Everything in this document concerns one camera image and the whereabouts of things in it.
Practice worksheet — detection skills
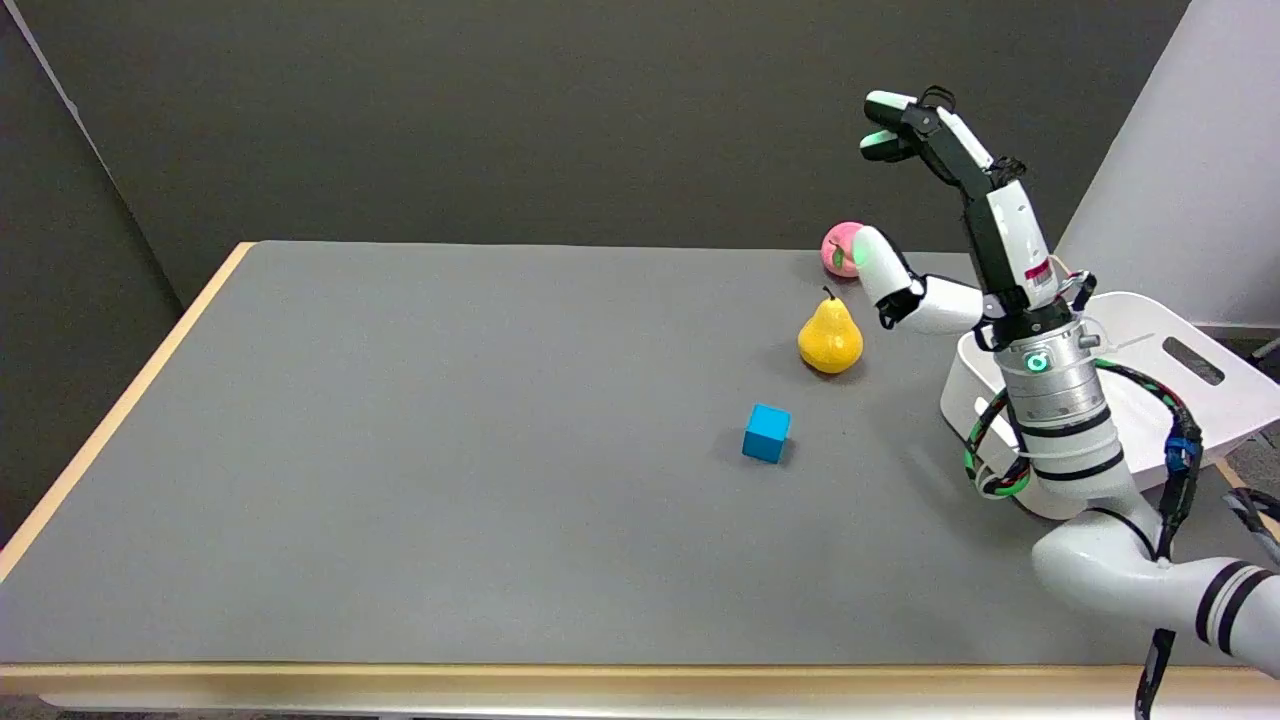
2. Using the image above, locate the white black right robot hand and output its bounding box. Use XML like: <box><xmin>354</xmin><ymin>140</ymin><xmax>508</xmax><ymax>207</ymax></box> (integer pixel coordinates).
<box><xmin>850</xmin><ymin>87</ymin><xmax>1080</xmax><ymax>350</ymax></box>

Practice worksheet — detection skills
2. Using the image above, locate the yellow pear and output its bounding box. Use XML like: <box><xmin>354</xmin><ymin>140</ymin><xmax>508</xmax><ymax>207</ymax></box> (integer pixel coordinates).
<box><xmin>797</xmin><ymin>286</ymin><xmax>865</xmax><ymax>376</ymax></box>

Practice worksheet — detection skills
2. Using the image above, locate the pink peach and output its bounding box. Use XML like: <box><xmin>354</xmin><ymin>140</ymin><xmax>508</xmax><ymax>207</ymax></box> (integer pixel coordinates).
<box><xmin>821</xmin><ymin>221</ymin><xmax>867</xmax><ymax>280</ymax></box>

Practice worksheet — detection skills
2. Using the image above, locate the white plastic bin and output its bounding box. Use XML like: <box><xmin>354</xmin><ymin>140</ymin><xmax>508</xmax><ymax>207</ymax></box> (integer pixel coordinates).
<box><xmin>940</xmin><ymin>291</ymin><xmax>1280</xmax><ymax>521</ymax></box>

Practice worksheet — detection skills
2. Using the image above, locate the blue cube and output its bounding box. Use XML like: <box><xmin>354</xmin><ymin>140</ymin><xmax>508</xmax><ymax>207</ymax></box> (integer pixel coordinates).
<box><xmin>742</xmin><ymin>403</ymin><xmax>792</xmax><ymax>464</ymax></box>

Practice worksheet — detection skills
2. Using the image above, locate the green red wire bundle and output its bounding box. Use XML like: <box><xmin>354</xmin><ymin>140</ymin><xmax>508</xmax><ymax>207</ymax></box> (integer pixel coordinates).
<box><xmin>964</xmin><ymin>388</ymin><xmax>1031</xmax><ymax>499</ymax></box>

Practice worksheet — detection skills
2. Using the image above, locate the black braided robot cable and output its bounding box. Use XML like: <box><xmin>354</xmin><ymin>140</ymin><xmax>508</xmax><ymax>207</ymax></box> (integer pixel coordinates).
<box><xmin>1092</xmin><ymin>358</ymin><xmax>1280</xmax><ymax>720</ymax></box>

